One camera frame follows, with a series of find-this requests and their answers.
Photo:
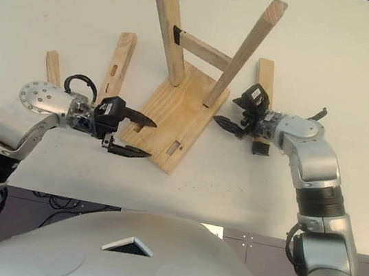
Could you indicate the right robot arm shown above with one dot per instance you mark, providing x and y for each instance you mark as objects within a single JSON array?
[{"x": 320, "y": 161}]

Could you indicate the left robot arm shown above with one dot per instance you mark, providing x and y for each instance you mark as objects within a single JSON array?
[{"x": 25, "y": 121}]

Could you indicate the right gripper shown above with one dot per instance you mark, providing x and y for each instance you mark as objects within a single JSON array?
[{"x": 253, "y": 122}]

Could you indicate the wooden cross bar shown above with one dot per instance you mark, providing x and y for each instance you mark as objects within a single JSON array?
[{"x": 204, "y": 50}]

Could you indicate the wooden seat board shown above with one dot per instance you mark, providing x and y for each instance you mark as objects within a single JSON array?
[{"x": 170, "y": 118}]

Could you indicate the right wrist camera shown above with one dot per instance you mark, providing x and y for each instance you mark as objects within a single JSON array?
[{"x": 257, "y": 95}]

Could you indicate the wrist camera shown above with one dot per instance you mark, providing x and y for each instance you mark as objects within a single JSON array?
[
  {"x": 257, "y": 95},
  {"x": 111, "y": 110}
]

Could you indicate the robot body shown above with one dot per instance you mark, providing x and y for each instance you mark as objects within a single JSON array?
[{"x": 124, "y": 261}]

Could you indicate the wooden leg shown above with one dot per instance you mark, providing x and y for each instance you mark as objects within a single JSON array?
[
  {"x": 167, "y": 21},
  {"x": 119, "y": 62},
  {"x": 244, "y": 53}
]

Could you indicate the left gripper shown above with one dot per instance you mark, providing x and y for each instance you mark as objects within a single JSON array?
[{"x": 104, "y": 130}]

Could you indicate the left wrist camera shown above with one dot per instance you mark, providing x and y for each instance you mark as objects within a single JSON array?
[{"x": 111, "y": 110}]

